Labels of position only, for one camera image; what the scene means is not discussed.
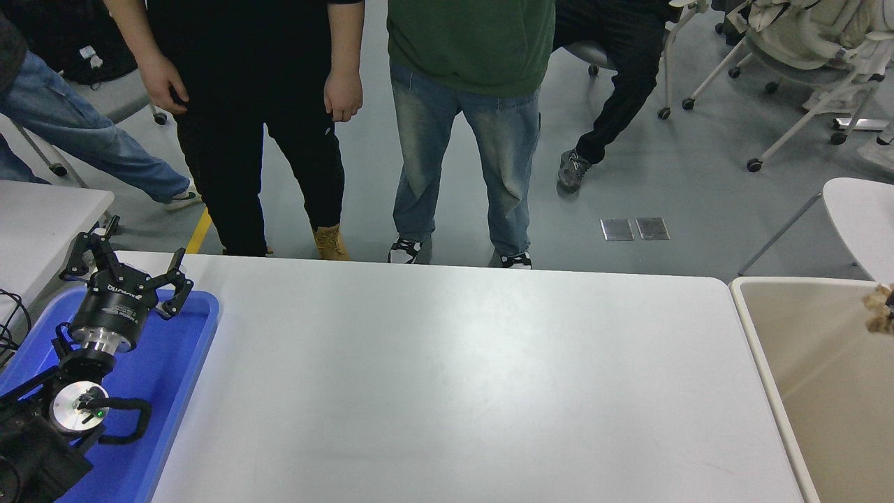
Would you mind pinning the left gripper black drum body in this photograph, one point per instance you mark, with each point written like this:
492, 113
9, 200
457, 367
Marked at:
112, 307

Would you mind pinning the tan paper ball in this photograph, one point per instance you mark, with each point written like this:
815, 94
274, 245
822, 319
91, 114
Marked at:
878, 318

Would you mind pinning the person's left forearm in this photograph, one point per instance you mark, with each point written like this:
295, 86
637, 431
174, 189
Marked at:
347, 35

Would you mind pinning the person's right forearm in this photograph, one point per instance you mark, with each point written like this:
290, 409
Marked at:
133, 28

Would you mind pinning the person's right hand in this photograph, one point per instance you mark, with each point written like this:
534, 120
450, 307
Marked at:
166, 84

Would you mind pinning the person's left hand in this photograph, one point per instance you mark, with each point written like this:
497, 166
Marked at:
343, 94

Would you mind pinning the white rectangular side table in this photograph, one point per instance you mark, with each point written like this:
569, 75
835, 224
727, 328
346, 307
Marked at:
42, 230

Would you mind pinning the blue plastic tray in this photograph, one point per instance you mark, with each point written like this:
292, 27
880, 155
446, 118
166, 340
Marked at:
167, 377

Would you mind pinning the grey-legged chair with casters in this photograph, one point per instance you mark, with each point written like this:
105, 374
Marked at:
105, 98

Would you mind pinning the black bag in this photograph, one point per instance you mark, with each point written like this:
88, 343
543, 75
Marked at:
63, 35

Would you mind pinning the silver floor plate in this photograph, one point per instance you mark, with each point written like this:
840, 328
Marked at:
652, 228
617, 230

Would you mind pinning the grey seat office chair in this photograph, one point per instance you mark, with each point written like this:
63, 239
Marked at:
594, 56

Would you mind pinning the large pale beige bin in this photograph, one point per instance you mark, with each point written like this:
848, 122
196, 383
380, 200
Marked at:
803, 349

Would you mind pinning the white-framed office chair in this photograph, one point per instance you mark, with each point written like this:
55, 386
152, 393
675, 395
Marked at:
796, 59
862, 124

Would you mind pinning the cream jacket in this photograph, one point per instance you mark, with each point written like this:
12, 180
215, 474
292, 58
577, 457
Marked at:
803, 21

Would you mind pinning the white rounded table top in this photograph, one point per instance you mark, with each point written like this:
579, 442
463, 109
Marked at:
862, 223

